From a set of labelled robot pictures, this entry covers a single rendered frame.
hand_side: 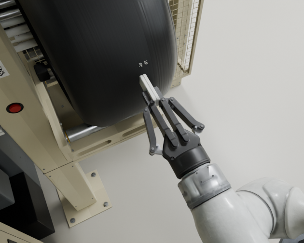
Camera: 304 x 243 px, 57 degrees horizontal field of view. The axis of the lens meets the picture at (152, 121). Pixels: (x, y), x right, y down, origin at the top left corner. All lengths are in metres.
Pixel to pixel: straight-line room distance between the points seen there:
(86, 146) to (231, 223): 0.61
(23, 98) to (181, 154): 0.50
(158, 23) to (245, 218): 0.42
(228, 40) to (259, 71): 0.41
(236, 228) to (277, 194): 0.15
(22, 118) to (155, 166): 1.12
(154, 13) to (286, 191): 0.45
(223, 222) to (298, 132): 1.76
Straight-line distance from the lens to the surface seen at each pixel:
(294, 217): 0.62
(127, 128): 0.99
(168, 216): 1.77
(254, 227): 0.53
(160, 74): 0.69
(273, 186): 0.64
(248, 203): 0.55
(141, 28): 0.62
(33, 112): 0.92
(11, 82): 0.82
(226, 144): 1.99
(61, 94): 1.21
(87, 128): 0.95
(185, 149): 0.56
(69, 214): 1.82
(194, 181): 0.52
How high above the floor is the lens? 1.72
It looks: 58 degrees down
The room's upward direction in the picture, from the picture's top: straight up
